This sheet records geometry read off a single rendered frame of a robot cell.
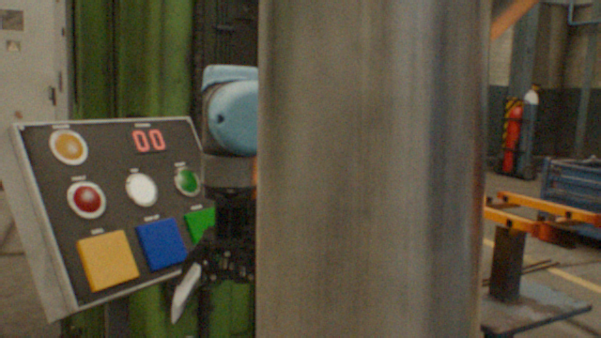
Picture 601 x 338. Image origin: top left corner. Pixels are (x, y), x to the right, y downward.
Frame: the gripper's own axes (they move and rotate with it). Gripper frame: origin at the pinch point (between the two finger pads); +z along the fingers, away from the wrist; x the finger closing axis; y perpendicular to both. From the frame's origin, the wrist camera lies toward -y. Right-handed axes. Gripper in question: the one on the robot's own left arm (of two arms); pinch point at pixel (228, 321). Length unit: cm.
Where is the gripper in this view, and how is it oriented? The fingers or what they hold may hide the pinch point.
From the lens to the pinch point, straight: 75.1
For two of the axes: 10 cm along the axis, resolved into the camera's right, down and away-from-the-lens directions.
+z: -0.4, 9.9, 1.6
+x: 9.9, 0.2, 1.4
